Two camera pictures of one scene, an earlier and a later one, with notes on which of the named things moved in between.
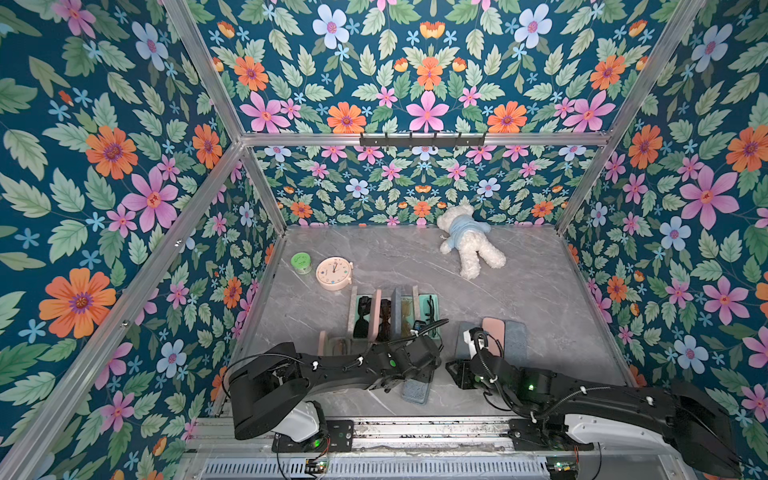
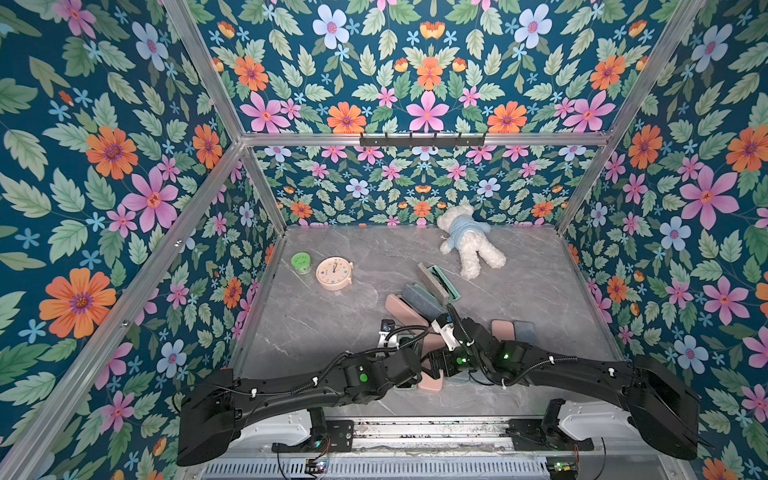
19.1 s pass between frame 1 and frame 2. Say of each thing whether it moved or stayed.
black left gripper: stayed
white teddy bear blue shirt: stayed
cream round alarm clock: stayed
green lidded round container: stayed
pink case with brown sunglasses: moved
